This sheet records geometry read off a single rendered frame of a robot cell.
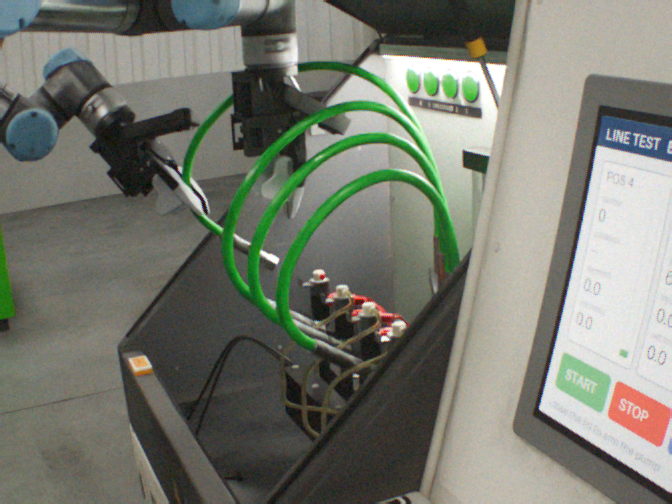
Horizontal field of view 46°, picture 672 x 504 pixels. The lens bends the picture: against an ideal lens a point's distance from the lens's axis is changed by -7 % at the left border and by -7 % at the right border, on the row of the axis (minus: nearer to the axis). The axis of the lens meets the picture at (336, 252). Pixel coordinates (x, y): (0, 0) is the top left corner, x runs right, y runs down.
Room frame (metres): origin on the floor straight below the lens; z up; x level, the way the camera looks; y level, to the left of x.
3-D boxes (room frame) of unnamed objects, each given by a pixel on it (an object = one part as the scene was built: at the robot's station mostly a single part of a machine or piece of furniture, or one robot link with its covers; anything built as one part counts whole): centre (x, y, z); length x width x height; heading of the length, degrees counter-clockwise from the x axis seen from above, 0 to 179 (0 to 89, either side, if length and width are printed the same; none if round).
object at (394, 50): (1.26, -0.22, 1.43); 0.54 x 0.03 x 0.02; 24
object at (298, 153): (1.12, 0.05, 1.31); 0.05 x 0.02 x 0.09; 24
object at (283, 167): (1.12, 0.07, 1.27); 0.06 x 0.03 x 0.09; 114
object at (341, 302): (1.08, 0.00, 1.02); 0.05 x 0.03 x 0.21; 114
